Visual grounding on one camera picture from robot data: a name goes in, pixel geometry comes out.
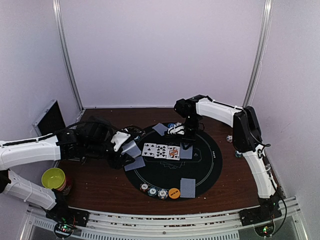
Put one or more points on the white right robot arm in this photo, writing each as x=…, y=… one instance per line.
x=246, y=139

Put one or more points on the blue-backed playing cards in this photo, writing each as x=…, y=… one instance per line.
x=187, y=188

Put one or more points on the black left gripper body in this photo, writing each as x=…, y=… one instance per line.
x=95, y=149

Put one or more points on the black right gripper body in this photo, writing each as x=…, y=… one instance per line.
x=192, y=121

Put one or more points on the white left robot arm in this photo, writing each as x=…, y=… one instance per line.
x=27, y=151

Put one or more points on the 50 chips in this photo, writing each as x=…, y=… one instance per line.
x=152, y=192

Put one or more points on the orange big blind button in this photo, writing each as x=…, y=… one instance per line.
x=174, y=193

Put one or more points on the five of clubs card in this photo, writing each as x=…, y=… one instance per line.
x=149, y=150

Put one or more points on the green blue 50 chip stack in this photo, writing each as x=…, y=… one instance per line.
x=238, y=154

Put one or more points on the yellow-green bowl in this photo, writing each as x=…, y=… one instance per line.
x=54, y=178

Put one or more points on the aluminium front rail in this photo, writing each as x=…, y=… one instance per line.
x=223, y=225

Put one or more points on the grey card deck box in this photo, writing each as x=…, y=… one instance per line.
x=131, y=149

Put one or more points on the blue white 10 chip stack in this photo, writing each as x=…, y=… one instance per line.
x=229, y=138

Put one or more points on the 10 chips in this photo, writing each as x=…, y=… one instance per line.
x=162, y=194

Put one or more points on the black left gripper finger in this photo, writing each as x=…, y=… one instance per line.
x=134, y=130
x=122, y=160

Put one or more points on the aluminium frame post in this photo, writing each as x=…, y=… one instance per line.
x=65, y=53
x=260, y=51

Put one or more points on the left aluminium frame post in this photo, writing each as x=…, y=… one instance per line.
x=65, y=53

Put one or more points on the aluminium poker case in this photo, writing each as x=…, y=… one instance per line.
x=50, y=119

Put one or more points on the round black poker mat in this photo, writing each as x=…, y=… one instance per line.
x=204, y=167

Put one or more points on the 100 chips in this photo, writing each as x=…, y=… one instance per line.
x=144, y=187

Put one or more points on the right aluminium frame post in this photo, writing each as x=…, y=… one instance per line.
x=260, y=51

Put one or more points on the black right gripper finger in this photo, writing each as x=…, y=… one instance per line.
x=173, y=135
x=185, y=145

